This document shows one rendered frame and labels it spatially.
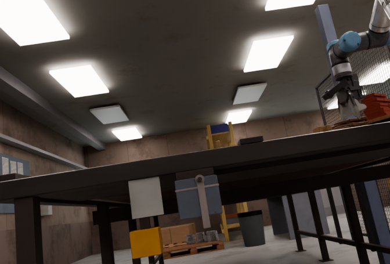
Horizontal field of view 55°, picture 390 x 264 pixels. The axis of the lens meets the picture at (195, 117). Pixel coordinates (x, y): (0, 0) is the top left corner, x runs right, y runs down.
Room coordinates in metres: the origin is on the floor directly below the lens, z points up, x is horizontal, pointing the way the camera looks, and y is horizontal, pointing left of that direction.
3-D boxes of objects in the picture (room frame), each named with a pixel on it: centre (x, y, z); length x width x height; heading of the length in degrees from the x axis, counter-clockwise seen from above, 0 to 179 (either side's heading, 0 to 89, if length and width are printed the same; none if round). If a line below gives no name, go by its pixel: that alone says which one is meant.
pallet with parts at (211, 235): (7.31, 0.43, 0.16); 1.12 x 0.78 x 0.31; 100
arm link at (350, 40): (1.45, -0.67, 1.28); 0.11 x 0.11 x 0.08; 2
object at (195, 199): (1.24, 0.03, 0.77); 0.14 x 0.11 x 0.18; 92
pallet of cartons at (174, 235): (8.80, 0.85, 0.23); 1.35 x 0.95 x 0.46; 1
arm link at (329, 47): (1.54, -0.65, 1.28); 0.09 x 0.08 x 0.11; 2
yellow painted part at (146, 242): (1.23, 0.21, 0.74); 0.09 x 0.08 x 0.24; 92
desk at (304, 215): (7.52, -1.60, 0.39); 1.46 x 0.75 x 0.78; 2
